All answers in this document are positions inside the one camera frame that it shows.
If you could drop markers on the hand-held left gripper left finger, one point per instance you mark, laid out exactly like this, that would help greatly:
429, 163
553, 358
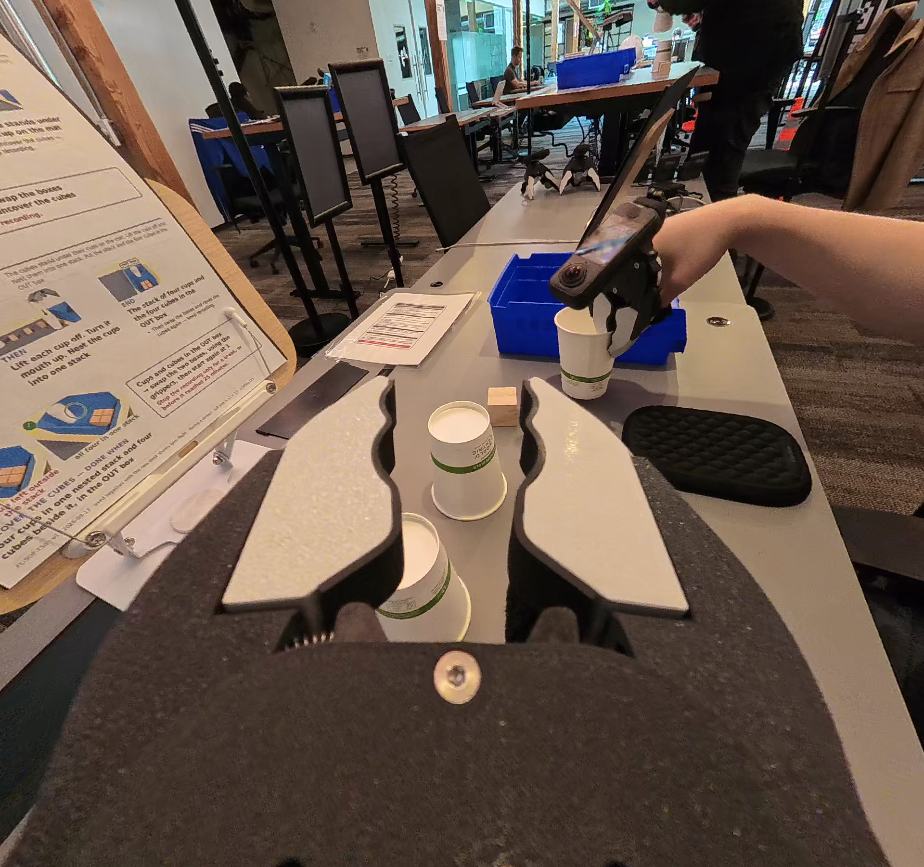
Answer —
317, 520

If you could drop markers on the printed instruction poster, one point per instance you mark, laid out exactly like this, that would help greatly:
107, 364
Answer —
108, 267

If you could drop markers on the spare hand-held gripper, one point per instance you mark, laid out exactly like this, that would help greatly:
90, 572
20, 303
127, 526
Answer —
580, 170
538, 174

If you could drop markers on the person's right hand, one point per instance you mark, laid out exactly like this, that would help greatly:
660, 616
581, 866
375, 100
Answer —
693, 249

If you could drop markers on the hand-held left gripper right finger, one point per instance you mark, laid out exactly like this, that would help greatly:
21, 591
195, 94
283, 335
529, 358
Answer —
599, 520

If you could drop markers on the white paper cup green stripe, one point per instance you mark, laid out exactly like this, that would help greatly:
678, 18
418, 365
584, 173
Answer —
581, 361
469, 477
433, 592

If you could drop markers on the black white marker board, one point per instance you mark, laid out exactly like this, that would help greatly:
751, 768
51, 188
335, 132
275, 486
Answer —
881, 0

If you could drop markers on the wooden display board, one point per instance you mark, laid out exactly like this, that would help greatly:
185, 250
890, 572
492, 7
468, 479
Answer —
650, 130

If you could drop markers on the instruction poster on stand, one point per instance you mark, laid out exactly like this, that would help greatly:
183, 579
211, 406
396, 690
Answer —
238, 282

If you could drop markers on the black rectangular table plate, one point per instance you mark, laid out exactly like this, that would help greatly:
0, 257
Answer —
310, 401

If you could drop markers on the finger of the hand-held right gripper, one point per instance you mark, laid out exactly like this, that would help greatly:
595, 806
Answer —
603, 314
624, 332

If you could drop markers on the blue jacket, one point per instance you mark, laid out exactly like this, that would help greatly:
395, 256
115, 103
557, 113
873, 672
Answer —
216, 159

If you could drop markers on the person's right forearm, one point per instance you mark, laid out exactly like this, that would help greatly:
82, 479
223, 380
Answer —
830, 260

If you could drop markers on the wooden cube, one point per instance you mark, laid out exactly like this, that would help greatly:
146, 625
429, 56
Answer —
503, 406

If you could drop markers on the background wooden desk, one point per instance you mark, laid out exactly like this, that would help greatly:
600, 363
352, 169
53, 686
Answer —
613, 91

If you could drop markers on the blue plastic bin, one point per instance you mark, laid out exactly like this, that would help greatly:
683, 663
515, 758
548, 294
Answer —
592, 71
520, 318

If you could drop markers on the black chair armrest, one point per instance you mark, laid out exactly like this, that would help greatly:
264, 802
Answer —
881, 542

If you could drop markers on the wooden support post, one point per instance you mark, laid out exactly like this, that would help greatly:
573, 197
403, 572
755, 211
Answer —
433, 15
94, 65

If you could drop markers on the black floor sign stand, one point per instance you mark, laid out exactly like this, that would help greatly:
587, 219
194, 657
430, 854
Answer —
314, 152
364, 116

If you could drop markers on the instruction sheet in plastic sleeve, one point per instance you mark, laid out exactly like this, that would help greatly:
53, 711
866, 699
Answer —
404, 325

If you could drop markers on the orange floor object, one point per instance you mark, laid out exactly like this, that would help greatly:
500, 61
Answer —
792, 116

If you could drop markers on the black textured wrist pad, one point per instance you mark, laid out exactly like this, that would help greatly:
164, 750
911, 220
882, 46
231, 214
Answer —
714, 455

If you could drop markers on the white display stand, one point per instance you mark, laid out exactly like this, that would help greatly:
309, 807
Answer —
115, 582

